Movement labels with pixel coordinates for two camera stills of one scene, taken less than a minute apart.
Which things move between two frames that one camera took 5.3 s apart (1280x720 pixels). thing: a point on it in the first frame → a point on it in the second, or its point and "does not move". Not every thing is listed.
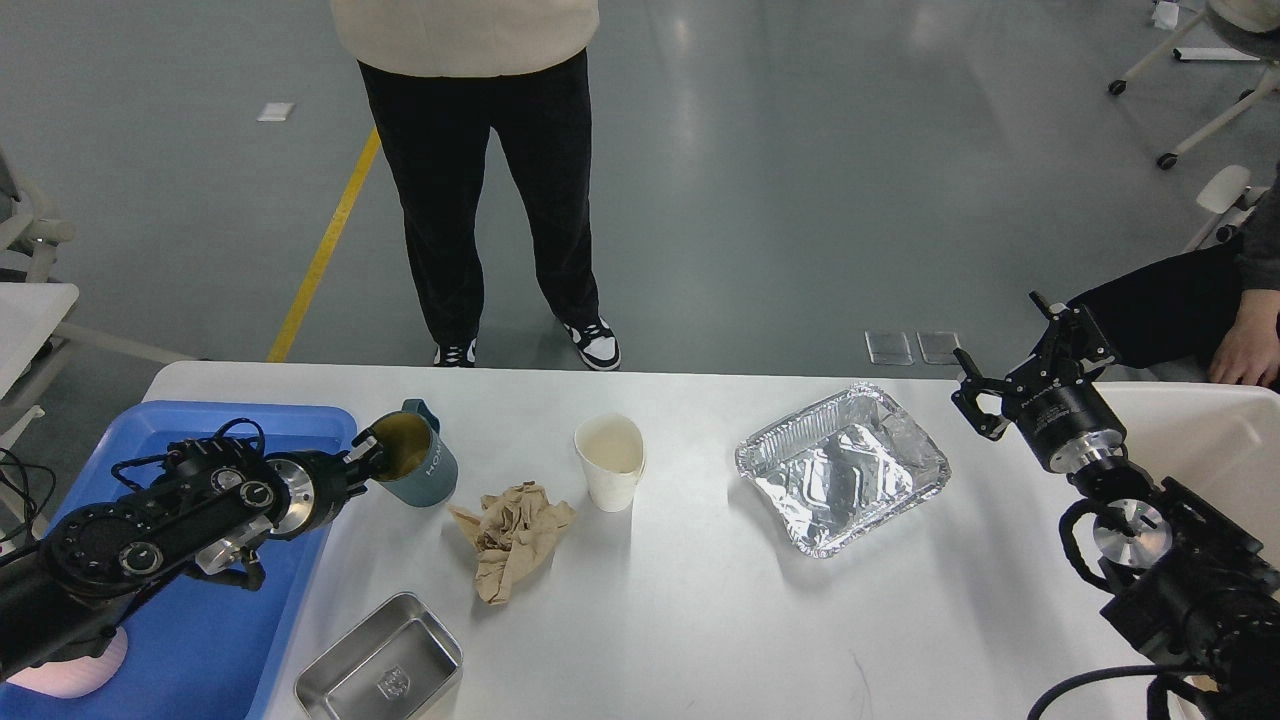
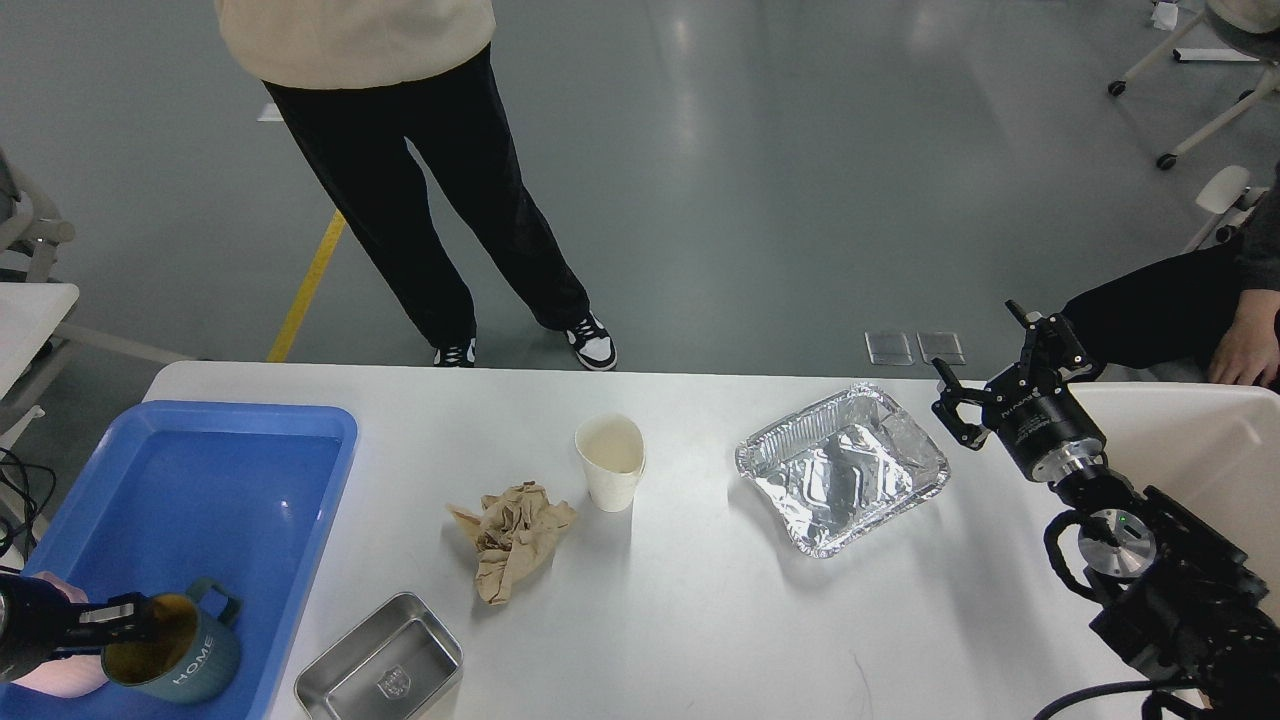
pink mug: [75, 677] does not move
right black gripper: [1065, 414] → [1033, 412]
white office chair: [1251, 24] does not move
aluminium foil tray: [834, 468] does not move
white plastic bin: [1218, 443] does not move
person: [440, 76] → [362, 77]
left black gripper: [310, 487] → [91, 626]
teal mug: [418, 466] → [189, 654]
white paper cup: [614, 455] does not move
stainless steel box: [388, 669] does not move
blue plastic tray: [203, 646] does not move
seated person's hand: [1251, 349] does not move
